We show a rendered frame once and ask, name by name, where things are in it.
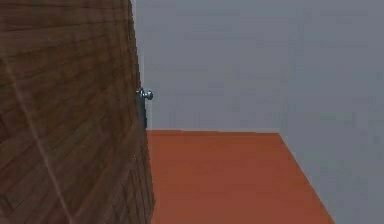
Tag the silver round door knob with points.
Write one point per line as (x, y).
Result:
(146, 94)

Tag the brown wooden room door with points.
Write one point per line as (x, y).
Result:
(66, 113)

